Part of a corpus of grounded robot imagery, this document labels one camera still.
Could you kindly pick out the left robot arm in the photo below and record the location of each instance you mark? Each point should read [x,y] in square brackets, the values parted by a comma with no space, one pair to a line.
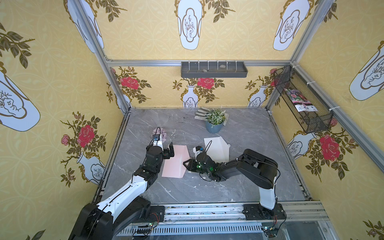
[105,220]

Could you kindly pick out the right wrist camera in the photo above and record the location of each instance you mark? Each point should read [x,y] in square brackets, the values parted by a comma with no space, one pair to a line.
[198,150]

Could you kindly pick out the green potted plant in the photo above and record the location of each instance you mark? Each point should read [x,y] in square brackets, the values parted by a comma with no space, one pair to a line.
[215,117]

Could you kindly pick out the black wire mesh basket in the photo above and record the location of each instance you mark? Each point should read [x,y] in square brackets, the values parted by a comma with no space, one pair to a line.
[288,78]

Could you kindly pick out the flower seed packet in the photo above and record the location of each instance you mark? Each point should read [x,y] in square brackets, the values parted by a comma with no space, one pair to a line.
[300,102]

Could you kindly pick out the purple artificial flower bunch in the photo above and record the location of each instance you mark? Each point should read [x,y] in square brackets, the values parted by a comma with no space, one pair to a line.
[162,132]

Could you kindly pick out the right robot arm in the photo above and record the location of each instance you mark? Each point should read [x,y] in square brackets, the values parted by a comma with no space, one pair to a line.
[259,169]

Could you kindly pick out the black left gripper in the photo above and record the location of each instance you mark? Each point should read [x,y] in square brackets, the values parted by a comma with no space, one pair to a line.
[165,150]

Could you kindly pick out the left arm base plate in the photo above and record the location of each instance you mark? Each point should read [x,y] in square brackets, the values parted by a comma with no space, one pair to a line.
[154,214]

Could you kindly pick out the white envelope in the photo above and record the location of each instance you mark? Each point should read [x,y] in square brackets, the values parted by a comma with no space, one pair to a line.
[217,149]

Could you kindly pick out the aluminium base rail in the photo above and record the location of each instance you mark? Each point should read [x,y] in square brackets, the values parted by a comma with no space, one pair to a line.
[304,218]

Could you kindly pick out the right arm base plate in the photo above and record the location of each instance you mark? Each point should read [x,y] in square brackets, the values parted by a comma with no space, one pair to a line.
[258,212]

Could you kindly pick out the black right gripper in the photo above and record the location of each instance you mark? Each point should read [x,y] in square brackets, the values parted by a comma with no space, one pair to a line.
[193,163]

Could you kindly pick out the pink envelope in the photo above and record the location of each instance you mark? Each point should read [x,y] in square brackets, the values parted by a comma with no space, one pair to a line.
[173,167]

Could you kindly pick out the grey wall shelf tray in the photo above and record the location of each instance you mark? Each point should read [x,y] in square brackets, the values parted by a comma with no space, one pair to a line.
[213,69]

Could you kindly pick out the blue-grey plant pot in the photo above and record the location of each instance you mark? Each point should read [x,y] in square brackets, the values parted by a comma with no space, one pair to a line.
[213,129]

